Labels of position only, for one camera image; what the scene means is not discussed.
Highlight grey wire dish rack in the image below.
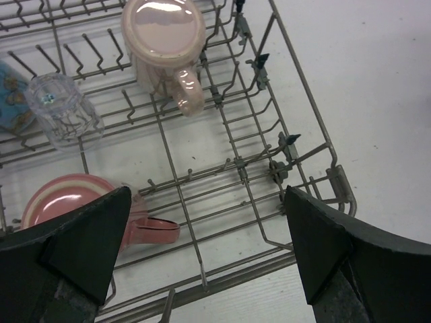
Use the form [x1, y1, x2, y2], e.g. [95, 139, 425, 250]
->
[1, 1, 357, 322]

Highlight blue printed cup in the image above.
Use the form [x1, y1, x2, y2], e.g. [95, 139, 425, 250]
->
[1, 61, 35, 133]

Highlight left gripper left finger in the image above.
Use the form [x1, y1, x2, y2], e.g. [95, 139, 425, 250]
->
[1, 186, 131, 322]

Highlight salmon pink mug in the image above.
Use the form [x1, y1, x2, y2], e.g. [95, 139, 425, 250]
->
[18, 174, 180, 254]

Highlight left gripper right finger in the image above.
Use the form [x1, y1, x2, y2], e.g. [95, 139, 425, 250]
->
[284, 186, 430, 322]

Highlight pale pink mug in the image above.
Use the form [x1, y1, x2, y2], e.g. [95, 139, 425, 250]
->
[121, 0, 206, 117]

